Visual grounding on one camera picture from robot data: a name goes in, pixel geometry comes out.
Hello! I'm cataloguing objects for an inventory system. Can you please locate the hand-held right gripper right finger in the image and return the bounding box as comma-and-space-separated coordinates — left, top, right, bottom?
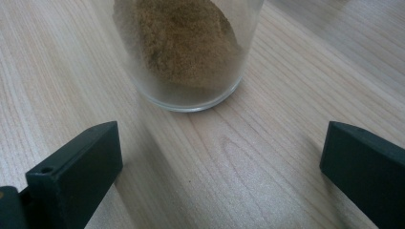
319, 120, 405, 229

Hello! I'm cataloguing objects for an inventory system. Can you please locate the clear drinking glass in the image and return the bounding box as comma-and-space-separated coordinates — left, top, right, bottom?
112, 0, 266, 113

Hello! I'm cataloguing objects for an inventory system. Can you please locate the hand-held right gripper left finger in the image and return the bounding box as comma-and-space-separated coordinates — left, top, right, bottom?
19, 120, 124, 229

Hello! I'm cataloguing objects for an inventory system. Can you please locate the brown powder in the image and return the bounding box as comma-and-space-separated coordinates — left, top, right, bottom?
133, 0, 244, 89

